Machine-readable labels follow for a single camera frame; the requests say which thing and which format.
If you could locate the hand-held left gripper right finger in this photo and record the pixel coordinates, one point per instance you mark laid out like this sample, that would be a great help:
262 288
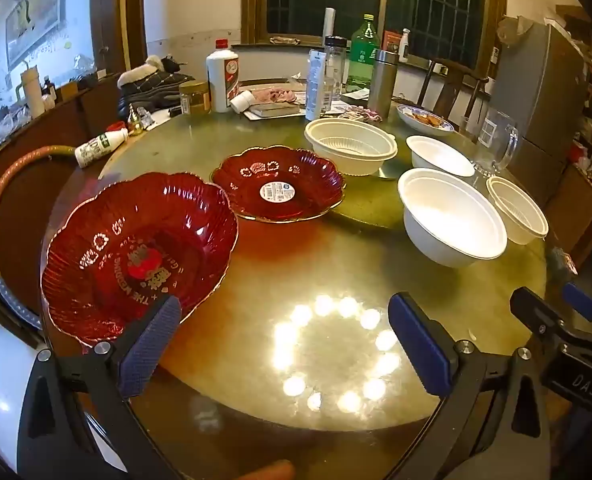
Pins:
418 345

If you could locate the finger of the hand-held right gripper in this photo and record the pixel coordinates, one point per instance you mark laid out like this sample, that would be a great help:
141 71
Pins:
583 302
538 315

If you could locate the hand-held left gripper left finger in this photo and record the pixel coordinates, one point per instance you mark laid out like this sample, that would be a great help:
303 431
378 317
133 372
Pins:
148 345

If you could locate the small ribbed white plastic bowl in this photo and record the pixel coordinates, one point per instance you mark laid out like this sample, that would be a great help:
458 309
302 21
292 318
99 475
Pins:
518 210

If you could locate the deep red glass plate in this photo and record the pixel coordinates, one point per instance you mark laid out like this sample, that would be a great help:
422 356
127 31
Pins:
186 220

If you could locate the large plain white bowl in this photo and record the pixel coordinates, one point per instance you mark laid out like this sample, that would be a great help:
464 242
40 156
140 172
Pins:
446 215

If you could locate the small plain white bowl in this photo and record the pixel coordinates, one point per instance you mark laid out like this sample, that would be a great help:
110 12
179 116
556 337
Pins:
438 155

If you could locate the red glass plate white sticker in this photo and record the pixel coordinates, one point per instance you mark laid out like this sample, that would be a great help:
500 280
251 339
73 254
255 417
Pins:
306 180

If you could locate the large ribbed white plastic bowl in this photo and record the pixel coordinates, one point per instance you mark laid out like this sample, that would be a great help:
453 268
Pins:
351 145

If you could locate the glass turntable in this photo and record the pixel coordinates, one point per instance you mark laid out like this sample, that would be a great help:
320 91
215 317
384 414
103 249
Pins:
366 200

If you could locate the round metal turntable hub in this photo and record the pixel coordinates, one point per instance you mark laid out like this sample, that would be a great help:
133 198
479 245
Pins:
391 172

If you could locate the clear glass pitcher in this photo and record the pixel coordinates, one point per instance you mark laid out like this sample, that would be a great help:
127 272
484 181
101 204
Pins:
493 140

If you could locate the white bottle green label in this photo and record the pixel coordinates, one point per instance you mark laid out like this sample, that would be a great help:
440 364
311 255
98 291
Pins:
98 147

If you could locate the multicolour hula hoop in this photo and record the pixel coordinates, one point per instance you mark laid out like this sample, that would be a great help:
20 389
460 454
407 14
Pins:
6 190

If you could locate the wooden sideboard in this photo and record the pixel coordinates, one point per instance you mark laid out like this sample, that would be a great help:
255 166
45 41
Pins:
31 170

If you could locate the grey refrigerator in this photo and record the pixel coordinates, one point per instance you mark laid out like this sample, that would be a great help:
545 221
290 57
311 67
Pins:
536 90

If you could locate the small gold ornament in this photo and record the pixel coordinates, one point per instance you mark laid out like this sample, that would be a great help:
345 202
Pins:
135 122

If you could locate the blue patterned plate with food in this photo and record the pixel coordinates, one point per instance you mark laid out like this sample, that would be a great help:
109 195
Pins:
423 121

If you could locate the pile of pink candies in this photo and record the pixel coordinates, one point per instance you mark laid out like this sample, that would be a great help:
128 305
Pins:
363 115

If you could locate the wooden chair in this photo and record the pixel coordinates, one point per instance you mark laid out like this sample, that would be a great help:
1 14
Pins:
451 87

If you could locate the brown jar with lid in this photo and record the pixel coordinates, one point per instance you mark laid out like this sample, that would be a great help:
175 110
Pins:
194 99

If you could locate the white paper sheet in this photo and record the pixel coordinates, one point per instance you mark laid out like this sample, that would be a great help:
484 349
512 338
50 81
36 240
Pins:
358 94

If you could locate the dark jacket with fur collar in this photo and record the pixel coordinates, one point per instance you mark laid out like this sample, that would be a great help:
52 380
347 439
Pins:
151 85

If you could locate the small white bottle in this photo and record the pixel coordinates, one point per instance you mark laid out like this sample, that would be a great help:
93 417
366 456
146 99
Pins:
241 101

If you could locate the stainless steel thermos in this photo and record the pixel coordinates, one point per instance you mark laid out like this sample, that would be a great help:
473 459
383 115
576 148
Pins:
382 85

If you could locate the book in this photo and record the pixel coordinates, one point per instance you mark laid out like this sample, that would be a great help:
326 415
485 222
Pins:
276 109

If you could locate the white liquor bottle red cap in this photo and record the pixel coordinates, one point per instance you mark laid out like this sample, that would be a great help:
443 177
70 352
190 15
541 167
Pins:
222 80

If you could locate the white and blue carton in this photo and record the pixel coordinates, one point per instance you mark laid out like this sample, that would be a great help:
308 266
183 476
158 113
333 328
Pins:
315 85

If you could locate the pink cloth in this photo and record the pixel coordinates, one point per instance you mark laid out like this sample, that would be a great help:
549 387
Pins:
275 94

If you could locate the green plastic bottle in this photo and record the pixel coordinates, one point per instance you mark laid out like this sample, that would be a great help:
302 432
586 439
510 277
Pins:
363 55

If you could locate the red box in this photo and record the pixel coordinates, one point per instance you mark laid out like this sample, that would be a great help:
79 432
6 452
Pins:
391 41

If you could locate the wooden framed window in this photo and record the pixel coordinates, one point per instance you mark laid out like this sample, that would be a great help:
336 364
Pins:
436 5

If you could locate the white paper roll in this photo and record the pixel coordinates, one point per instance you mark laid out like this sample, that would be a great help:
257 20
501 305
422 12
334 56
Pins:
329 27

